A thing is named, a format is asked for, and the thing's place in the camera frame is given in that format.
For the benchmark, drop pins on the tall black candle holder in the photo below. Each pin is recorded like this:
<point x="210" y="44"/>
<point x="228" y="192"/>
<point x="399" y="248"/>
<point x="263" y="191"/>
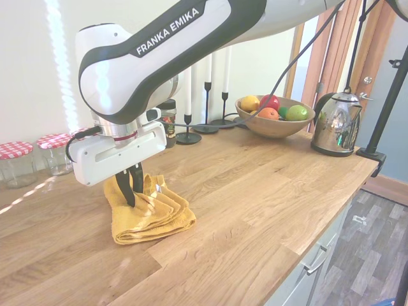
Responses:
<point x="208" y="92"/>

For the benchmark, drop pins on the white kitchen cabinet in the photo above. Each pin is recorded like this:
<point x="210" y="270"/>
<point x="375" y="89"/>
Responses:
<point x="296" y="287"/>

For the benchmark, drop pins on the short black candle holder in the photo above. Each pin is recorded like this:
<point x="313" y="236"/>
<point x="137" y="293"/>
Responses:
<point x="188" y="137"/>

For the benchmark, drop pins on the yellow lemon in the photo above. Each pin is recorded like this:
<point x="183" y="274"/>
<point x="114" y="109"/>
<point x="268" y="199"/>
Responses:
<point x="249" y="103"/>

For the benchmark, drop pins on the wooden door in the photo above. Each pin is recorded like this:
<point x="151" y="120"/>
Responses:
<point x="376" y="63"/>

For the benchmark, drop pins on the spice jar black lid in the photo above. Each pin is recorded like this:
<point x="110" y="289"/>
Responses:
<point x="170" y="127"/>

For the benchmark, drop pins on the medium black candle holder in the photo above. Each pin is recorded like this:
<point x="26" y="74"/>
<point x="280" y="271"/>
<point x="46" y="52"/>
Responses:
<point x="225" y="99"/>

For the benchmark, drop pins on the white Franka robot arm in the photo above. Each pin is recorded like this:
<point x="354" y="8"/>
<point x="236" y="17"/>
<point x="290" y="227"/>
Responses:
<point x="191" y="38"/>

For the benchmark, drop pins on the red apple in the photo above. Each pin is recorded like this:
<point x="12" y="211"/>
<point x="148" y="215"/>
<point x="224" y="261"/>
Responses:
<point x="269" y="102"/>

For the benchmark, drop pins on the black camera stand clamp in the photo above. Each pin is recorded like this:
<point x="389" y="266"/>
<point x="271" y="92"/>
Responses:
<point x="387" y="105"/>

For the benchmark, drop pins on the wooden door frame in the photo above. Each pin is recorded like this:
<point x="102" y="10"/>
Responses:
<point x="331" y="63"/>

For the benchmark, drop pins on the orange fruit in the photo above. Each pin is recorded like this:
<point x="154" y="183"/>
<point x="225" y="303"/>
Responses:
<point x="268" y="113"/>

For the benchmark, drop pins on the silver door lock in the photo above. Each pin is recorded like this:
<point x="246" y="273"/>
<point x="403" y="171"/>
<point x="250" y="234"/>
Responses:
<point x="368" y="80"/>

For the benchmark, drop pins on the dark green lime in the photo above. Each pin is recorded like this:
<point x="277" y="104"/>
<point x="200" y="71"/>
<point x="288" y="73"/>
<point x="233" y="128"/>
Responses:
<point x="282" y="112"/>

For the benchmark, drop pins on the white taper candle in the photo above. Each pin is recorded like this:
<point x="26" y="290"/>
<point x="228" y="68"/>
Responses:
<point x="188" y="95"/>
<point x="226" y="70"/>
<point x="208" y="70"/>

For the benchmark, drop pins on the stainless steel kettle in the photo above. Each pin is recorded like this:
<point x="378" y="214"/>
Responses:
<point x="334" y="134"/>

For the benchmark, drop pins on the yellow towel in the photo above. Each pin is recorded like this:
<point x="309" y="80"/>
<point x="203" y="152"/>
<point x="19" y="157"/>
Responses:
<point x="153" y="220"/>

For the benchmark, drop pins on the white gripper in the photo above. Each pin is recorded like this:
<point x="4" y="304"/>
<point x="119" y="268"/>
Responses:
<point x="105" y="159"/>

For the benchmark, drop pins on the wooden fruit bowl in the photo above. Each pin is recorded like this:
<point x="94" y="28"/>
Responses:
<point x="274" y="129"/>

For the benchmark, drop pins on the glass jar red checkered lid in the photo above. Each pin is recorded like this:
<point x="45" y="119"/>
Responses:
<point x="54" y="156"/>
<point x="16" y="165"/>

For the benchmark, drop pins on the green apple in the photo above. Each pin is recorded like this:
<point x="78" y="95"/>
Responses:
<point x="296" y="113"/>

